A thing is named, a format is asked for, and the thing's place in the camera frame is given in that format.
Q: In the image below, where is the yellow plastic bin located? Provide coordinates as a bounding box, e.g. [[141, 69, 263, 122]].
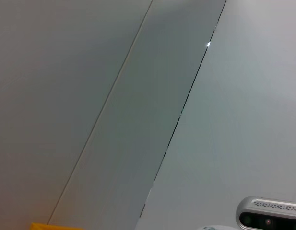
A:
[[30, 222, 84, 230]]

